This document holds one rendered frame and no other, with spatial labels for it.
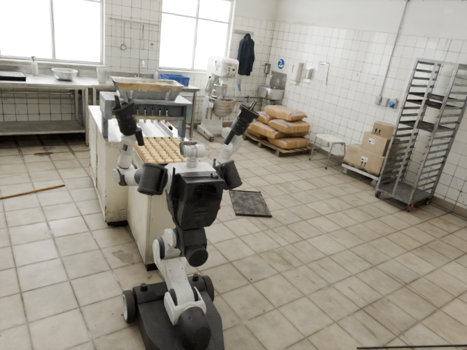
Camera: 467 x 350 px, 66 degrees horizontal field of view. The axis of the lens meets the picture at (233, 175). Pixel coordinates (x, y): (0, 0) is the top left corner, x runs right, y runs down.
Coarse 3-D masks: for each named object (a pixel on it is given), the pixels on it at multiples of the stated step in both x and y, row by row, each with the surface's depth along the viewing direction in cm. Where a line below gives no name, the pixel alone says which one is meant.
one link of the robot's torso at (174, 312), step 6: (168, 294) 207; (198, 294) 211; (168, 300) 205; (198, 300) 212; (168, 306) 204; (174, 306) 199; (180, 306) 200; (186, 306) 200; (192, 306) 201; (198, 306) 203; (204, 306) 205; (168, 312) 205; (174, 312) 197; (180, 312) 198; (204, 312) 205; (174, 318) 197; (174, 324) 200
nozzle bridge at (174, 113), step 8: (104, 96) 288; (112, 96) 292; (104, 104) 281; (112, 104) 288; (136, 104) 297; (144, 104) 300; (152, 104) 303; (160, 104) 297; (168, 104) 300; (176, 104) 303; (184, 104) 306; (104, 112) 283; (168, 112) 312; (176, 112) 315; (184, 112) 314; (104, 120) 293; (184, 120) 323; (104, 128) 295; (184, 128) 327; (104, 136) 298; (184, 136) 330
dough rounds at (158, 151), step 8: (136, 144) 271; (152, 144) 277; (160, 144) 280; (168, 144) 283; (176, 144) 286; (144, 152) 254; (152, 152) 256; (160, 152) 259; (168, 152) 261; (176, 152) 264; (144, 160) 244; (152, 160) 241; (160, 160) 243; (168, 160) 245; (176, 160) 247; (184, 160) 250
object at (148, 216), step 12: (132, 192) 296; (132, 204) 299; (144, 204) 260; (156, 204) 254; (132, 216) 301; (144, 216) 262; (156, 216) 257; (168, 216) 262; (132, 228) 304; (144, 228) 264; (156, 228) 261; (144, 240) 266; (144, 252) 268
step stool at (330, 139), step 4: (316, 136) 580; (320, 136) 573; (324, 136) 576; (328, 136) 580; (332, 136) 584; (328, 140) 556; (332, 140) 557; (336, 140) 561; (340, 140) 564; (328, 144) 603; (332, 144) 553; (344, 144) 565; (316, 148) 595; (320, 148) 599; (324, 148) 593; (328, 148) 596; (332, 148) 599; (344, 148) 568; (312, 152) 594; (328, 152) 611; (332, 152) 577; (336, 152) 579; (340, 152) 582; (344, 152) 572; (328, 156) 615; (332, 156) 562; (336, 156) 566; (340, 156) 570; (344, 156) 574; (328, 160) 561
